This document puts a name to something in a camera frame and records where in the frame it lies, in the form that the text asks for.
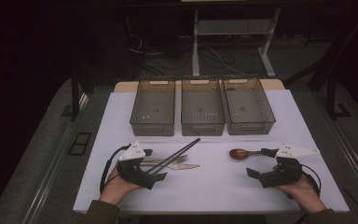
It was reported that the clear brown plastic bin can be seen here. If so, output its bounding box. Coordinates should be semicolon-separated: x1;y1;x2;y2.
221;76;277;136
180;77;226;137
130;78;176;137

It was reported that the tangle of floor cables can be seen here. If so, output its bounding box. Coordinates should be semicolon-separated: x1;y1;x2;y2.
127;34;246;77

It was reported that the person's left hand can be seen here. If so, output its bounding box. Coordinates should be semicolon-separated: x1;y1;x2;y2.
98;164;144;206

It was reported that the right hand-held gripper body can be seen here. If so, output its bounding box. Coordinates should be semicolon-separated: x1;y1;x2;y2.
258;143;321;189

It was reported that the person's right hand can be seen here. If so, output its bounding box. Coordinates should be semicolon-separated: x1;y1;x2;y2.
272;163;327;214

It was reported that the white table cover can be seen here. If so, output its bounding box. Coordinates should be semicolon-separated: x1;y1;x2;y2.
73;89;351;216

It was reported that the silver metal knife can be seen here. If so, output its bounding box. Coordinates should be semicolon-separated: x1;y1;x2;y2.
141;162;201;171

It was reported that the right hand-held gripper black cable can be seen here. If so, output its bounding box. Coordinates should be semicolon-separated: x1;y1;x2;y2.
300;163;323;198

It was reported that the brown wooden spoon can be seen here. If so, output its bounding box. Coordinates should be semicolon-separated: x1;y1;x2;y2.
228;147;264;161

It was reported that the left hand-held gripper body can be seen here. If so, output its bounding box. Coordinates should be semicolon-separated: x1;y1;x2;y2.
116;140;157;190

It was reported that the white metal desk frame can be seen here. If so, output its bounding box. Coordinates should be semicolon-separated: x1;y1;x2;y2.
191;7;282;78

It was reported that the black metal stand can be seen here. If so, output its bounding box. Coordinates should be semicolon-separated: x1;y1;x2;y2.
307;8;358;120

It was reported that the silver metal fork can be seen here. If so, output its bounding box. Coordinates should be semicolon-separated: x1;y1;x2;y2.
141;154;189;166

